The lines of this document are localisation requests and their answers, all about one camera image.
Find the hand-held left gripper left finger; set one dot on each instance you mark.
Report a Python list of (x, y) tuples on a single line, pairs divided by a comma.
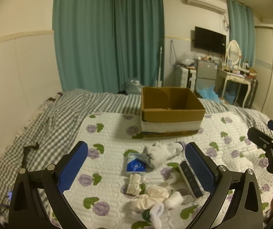
[(72, 165)]

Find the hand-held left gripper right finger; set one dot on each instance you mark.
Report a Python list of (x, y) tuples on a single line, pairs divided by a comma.
[(198, 169)]

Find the small white sock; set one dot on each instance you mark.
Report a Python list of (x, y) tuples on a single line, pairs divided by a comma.
[(175, 177)]

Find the large white sock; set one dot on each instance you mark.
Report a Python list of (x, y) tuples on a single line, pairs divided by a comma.
[(161, 153)]

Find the cream scrunchie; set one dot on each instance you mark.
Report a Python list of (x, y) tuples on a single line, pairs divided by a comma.
[(150, 194)]

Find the cardboard box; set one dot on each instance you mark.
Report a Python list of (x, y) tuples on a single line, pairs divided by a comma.
[(172, 114)]

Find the white sock with green trim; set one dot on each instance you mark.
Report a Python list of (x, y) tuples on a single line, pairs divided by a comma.
[(156, 213)]

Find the blue tissue packet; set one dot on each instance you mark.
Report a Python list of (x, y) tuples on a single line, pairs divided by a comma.
[(136, 164)]

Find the small cream sock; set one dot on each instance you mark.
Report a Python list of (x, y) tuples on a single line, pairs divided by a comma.
[(134, 183)]

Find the white remote control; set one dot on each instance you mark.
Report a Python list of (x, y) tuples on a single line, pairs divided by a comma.
[(190, 179)]

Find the floral quilted blanket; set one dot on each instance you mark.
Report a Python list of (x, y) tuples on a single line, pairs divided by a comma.
[(112, 143)]

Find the blue waste basket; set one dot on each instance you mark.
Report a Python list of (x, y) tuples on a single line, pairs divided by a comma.
[(229, 97)]

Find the white dressing table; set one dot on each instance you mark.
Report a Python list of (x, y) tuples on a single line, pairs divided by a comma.
[(234, 78)]

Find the blue plastic bag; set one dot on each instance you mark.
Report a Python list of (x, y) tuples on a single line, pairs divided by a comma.
[(208, 93)]

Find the grey mini fridge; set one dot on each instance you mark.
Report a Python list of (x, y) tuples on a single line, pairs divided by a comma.
[(206, 72)]

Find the oval white vanity mirror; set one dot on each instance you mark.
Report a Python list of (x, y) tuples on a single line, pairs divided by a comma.
[(233, 51)]

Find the white storage cabinet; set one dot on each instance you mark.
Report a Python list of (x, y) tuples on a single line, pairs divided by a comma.
[(186, 77)]

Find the clear water jug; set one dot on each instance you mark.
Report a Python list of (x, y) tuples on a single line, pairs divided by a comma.
[(134, 87)]

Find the narrow green curtain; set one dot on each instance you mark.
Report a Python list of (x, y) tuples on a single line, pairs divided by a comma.
[(241, 33)]

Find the clear plastic bag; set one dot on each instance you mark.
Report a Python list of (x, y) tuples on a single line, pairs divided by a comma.
[(186, 58)]

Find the white mop pole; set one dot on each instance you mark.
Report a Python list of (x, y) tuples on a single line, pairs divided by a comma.
[(160, 66)]

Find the wide green curtain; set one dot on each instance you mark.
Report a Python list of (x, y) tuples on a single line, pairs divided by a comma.
[(98, 35)]

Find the white air conditioner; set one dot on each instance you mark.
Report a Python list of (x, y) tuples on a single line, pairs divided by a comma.
[(205, 1)]

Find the black wall television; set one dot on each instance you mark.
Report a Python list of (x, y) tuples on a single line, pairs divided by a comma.
[(209, 40)]

